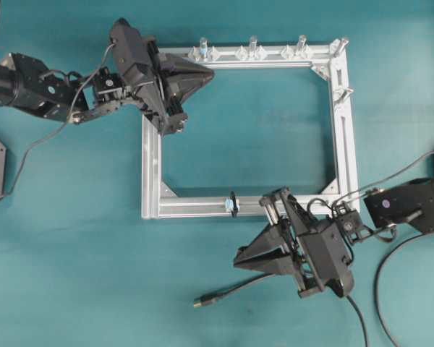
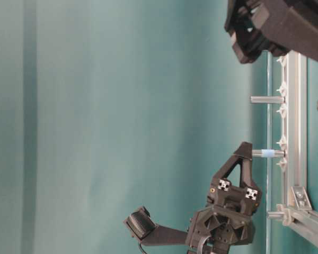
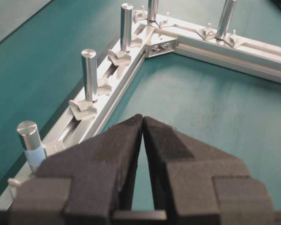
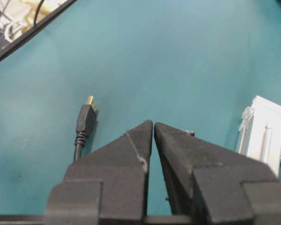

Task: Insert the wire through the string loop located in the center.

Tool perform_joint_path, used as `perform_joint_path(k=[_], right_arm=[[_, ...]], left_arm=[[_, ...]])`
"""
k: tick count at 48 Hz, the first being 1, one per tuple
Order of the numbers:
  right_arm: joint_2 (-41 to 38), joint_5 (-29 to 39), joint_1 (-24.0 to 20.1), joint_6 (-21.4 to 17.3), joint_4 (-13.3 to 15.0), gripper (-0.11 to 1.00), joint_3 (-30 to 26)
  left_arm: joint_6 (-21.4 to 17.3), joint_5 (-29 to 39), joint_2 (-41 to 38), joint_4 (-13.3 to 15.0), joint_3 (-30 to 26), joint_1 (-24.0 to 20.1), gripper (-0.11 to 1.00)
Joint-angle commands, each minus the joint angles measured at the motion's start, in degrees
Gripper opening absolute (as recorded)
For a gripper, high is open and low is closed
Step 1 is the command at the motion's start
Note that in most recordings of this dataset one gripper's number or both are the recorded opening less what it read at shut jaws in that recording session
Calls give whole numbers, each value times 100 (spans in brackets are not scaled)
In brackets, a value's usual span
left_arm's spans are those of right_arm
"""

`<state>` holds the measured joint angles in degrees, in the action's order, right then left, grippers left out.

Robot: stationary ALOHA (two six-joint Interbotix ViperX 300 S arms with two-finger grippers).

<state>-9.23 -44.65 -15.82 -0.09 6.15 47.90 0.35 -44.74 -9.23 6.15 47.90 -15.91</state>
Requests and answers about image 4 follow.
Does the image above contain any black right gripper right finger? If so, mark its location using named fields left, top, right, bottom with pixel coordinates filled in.
left=154, top=123, right=281, bottom=225

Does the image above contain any black USB cable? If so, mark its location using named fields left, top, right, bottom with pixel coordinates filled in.
left=73, top=95, right=99, bottom=162

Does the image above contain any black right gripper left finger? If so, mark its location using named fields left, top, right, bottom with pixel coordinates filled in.
left=44, top=120, right=153, bottom=225

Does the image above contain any aluminium extrusion frame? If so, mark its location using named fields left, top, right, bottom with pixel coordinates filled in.
left=236, top=96, right=281, bottom=180

